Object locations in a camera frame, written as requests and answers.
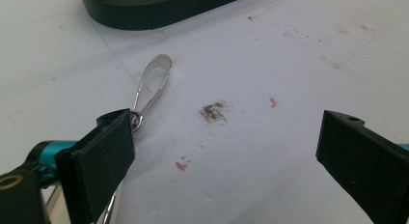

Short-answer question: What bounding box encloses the black key rack with tray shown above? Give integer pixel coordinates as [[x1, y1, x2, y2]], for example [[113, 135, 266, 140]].
[[78, 0, 259, 31]]

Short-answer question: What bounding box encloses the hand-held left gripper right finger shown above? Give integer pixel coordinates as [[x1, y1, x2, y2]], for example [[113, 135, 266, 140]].
[[315, 110, 409, 224]]

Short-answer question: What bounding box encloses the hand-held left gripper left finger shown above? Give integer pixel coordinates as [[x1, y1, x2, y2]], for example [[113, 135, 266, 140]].
[[54, 108, 136, 224]]

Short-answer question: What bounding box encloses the white table mat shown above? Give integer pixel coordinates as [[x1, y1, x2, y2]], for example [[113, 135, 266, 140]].
[[0, 0, 409, 224]]

